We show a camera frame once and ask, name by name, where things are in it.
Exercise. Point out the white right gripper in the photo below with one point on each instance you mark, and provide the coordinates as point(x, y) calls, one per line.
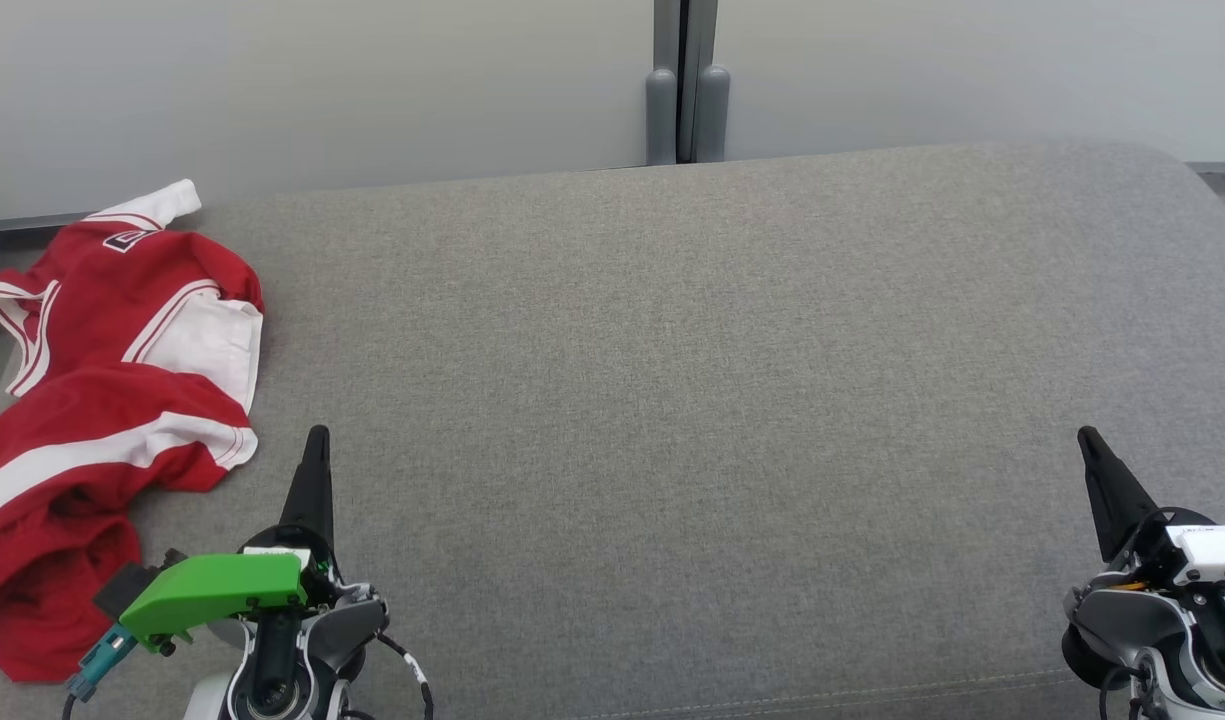
point(1212, 555)

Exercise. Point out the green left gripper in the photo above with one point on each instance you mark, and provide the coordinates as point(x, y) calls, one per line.
point(222, 588)

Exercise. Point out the red shorts white hem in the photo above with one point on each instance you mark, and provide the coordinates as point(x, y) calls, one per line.
point(52, 560)

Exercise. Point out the red white jersey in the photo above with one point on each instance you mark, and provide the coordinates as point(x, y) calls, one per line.
point(122, 290)

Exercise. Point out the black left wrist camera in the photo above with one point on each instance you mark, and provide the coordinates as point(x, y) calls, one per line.
point(132, 582)

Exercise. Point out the grey partition post twin feet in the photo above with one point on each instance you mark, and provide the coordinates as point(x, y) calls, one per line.
point(687, 80)

